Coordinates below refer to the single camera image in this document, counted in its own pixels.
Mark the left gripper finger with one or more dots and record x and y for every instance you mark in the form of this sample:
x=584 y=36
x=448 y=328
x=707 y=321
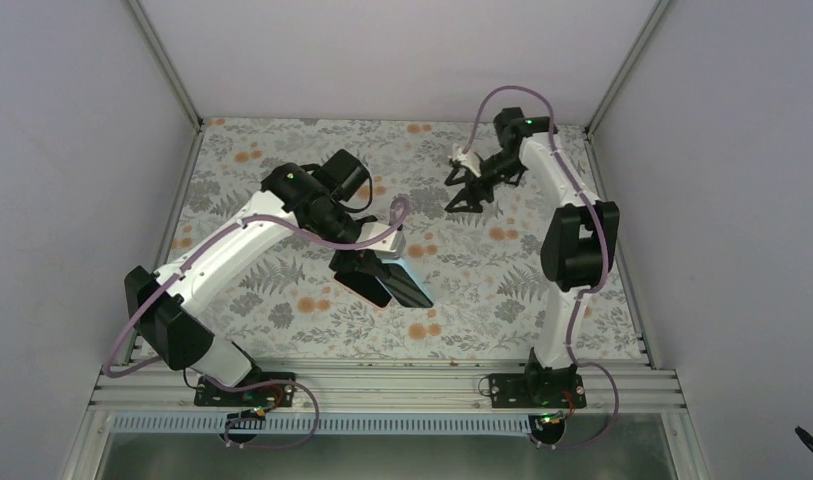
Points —
x=396 y=281
x=363 y=285

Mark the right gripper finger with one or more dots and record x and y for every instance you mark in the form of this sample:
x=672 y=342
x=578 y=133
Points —
x=459 y=175
x=470 y=199

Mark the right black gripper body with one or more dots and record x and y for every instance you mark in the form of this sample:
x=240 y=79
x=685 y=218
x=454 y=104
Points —
x=511 y=163

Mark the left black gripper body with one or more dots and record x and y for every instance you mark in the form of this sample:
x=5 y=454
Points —
x=358 y=259

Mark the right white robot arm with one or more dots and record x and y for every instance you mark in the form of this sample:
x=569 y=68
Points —
x=578 y=250

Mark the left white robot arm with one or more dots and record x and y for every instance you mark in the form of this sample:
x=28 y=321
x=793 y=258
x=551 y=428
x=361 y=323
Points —
x=307 y=201

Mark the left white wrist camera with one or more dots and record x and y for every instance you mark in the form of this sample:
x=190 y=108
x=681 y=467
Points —
x=390 y=246

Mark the aluminium mounting rail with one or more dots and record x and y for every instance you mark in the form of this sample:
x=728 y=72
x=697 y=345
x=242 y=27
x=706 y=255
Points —
x=406 y=386

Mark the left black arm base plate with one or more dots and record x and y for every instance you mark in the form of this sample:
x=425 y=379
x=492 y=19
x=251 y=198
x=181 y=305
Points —
x=276 y=395

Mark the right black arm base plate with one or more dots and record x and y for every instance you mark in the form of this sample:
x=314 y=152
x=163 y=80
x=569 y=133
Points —
x=518 y=391

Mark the slotted grey cable duct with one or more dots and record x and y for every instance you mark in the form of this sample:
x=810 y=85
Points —
x=297 y=424

